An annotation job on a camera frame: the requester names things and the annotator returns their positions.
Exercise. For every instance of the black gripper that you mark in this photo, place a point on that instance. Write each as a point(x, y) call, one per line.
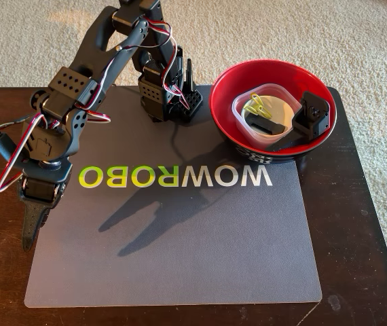
point(41, 187)

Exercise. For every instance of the clear plastic square container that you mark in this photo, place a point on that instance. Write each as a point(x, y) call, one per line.
point(258, 139)

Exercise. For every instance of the black ribbed grip piece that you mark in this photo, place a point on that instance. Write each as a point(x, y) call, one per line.
point(268, 127)

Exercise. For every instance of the small white ceramic bowl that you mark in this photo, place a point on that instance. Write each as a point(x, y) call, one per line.
point(283, 108)

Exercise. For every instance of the black printed jaw part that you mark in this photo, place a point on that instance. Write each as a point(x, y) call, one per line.
point(310, 115)

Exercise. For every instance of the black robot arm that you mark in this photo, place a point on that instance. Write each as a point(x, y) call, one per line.
point(95, 61)

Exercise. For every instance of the red bowl black outside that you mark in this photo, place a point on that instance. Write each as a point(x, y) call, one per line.
point(315, 85)

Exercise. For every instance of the grey WOWROBO mat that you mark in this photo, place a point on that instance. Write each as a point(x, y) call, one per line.
point(180, 254)

